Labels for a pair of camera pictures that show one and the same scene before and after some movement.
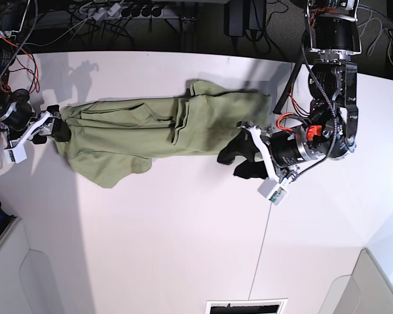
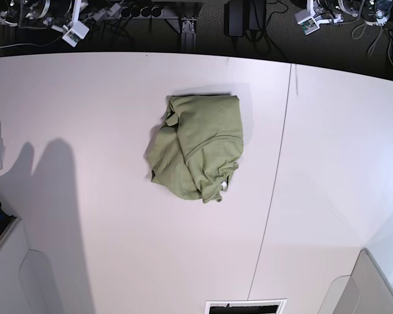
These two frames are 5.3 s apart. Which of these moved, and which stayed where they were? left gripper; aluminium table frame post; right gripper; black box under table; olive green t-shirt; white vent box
Moved: left gripper; olive green t-shirt; right gripper
Stayed: white vent box; aluminium table frame post; black box under table
